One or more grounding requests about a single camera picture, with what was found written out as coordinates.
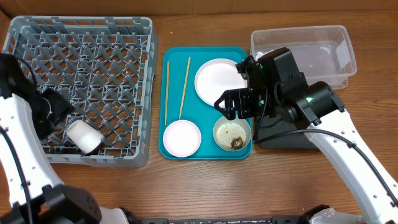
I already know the grey bowl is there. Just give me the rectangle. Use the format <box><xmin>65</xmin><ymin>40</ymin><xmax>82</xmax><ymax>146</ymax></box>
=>
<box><xmin>213</xmin><ymin>117</ymin><xmax>252</xmax><ymax>151</ymax></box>

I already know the white paper cup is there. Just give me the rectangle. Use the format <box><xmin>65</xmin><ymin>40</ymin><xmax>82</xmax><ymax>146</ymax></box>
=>
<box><xmin>67</xmin><ymin>120</ymin><xmax>103</xmax><ymax>154</ymax></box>

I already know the white tissue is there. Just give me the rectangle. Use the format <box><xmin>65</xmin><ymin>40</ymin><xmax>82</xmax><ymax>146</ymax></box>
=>
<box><xmin>254</xmin><ymin>49</ymin><xmax>272</xmax><ymax>60</ymax></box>

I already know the wooden chopstick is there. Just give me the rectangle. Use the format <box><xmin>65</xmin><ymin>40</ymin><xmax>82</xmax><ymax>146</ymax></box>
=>
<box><xmin>178</xmin><ymin>56</ymin><xmax>192</xmax><ymax>119</ymax></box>
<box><xmin>164</xmin><ymin>61</ymin><xmax>170</xmax><ymax>126</ymax></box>

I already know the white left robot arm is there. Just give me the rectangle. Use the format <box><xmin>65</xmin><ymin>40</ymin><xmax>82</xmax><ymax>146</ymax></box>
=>
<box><xmin>1</xmin><ymin>54</ymin><xmax>104</xmax><ymax>223</ymax></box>

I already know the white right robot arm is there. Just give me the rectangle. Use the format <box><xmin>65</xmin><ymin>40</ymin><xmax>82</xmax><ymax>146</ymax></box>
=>
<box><xmin>214</xmin><ymin>47</ymin><xmax>397</xmax><ymax>223</ymax></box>

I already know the grey dishwasher rack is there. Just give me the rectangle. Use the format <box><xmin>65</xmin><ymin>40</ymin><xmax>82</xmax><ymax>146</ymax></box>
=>
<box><xmin>2</xmin><ymin>16</ymin><xmax>159</xmax><ymax>167</ymax></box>

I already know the black tray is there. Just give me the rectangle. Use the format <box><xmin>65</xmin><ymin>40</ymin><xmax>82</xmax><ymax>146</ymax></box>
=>
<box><xmin>258</xmin><ymin>115</ymin><xmax>316</xmax><ymax>149</ymax></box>

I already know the large white plate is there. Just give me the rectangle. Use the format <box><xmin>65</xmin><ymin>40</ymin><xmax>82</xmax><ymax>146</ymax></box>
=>
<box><xmin>194</xmin><ymin>58</ymin><xmax>248</xmax><ymax>106</ymax></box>

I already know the teal plastic tray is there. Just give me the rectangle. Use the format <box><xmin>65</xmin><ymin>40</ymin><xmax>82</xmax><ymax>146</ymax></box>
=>
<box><xmin>158</xmin><ymin>47</ymin><xmax>252</xmax><ymax>160</ymax></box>

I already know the small white plate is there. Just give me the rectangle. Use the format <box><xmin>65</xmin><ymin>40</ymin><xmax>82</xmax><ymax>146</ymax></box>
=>
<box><xmin>163</xmin><ymin>120</ymin><xmax>201</xmax><ymax>158</ymax></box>

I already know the clear plastic bin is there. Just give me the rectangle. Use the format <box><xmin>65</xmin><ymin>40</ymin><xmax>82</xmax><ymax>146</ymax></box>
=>
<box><xmin>251</xmin><ymin>25</ymin><xmax>358</xmax><ymax>90</ymax></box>

